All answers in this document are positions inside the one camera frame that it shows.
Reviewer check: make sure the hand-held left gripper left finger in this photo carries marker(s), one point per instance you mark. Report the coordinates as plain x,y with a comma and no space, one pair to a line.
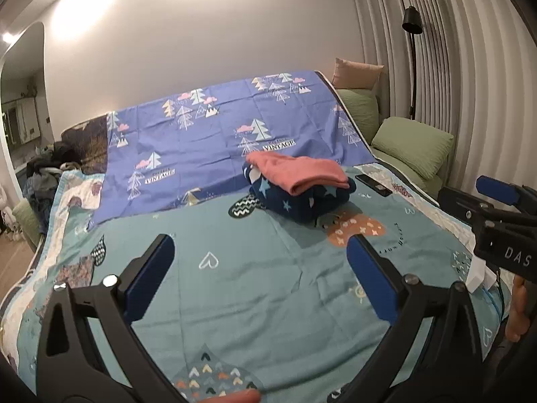
149,279

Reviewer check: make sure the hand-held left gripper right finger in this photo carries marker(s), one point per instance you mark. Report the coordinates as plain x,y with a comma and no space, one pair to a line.
373,279

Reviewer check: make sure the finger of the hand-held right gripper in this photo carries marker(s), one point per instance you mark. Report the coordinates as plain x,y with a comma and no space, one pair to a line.
497,189
461,205

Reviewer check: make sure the pink t-shirt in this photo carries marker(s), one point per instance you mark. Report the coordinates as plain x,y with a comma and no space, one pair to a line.
302,172

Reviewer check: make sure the pile of dark clothes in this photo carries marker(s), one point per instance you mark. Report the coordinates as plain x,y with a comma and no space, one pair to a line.
42,176

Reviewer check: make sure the person's right hand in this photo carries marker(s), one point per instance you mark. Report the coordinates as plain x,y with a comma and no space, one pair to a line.
518,315

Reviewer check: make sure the person's left hand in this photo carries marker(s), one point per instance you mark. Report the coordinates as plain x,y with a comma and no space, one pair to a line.
243,396

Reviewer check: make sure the white power adapter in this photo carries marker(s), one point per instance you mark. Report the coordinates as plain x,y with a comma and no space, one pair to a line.
478,275

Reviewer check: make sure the floral patterned folded cloth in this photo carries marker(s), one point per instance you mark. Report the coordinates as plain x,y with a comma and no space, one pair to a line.
75,270

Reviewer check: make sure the large green pillow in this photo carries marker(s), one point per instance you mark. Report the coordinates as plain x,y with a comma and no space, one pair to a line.
413,147

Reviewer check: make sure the black phone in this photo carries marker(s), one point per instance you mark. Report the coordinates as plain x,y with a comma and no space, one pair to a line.
373,184

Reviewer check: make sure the teal printed blanket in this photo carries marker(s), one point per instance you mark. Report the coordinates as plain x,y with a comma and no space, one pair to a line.
272,281

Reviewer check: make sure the navy star-print fleece garment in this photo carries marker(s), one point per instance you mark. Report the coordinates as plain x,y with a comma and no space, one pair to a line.
293,208

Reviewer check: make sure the green sofa cushion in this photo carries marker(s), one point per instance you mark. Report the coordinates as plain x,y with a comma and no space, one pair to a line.
27,222

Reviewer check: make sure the small green pillow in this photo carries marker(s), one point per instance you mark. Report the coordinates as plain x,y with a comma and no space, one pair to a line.
358,111

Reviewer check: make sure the white cat figure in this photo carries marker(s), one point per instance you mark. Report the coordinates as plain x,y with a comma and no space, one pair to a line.
8,218

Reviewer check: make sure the blue tree-print bed sheet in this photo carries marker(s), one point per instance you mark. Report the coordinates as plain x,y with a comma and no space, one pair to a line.
201,134

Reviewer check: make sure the tan pillow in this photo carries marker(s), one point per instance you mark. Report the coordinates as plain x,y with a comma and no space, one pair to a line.
356,73

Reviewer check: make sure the black floor lamp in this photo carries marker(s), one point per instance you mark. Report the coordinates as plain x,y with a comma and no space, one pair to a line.
412,21

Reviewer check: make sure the white wall cabinet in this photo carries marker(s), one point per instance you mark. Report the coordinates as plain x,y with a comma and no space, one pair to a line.
21,121

